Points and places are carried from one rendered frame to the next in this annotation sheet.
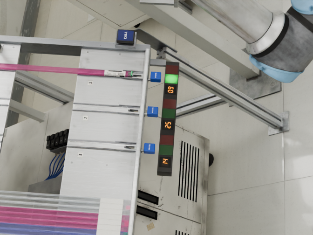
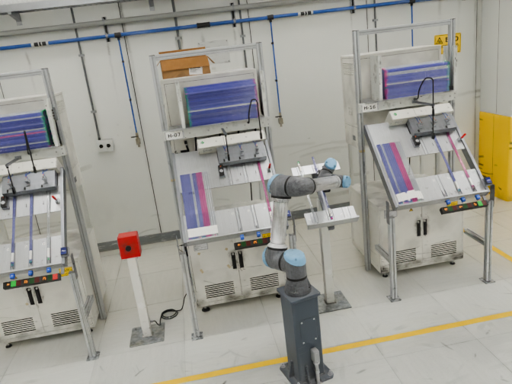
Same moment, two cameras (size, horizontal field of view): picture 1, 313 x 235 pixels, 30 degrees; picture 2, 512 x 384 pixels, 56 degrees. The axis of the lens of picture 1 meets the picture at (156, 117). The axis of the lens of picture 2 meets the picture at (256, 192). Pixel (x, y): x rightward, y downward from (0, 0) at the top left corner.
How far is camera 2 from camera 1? 1.89 m
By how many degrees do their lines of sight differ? 31
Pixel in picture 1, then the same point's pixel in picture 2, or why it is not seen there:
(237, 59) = (326, 286)
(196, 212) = (246, 291)
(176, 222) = (237, 280)
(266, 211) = (253, 321)
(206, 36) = (325, 262)
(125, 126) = (249, 225)
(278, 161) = (279, 320)
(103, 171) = (228, 223)
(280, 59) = (267, 254)
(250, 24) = (273, 235)
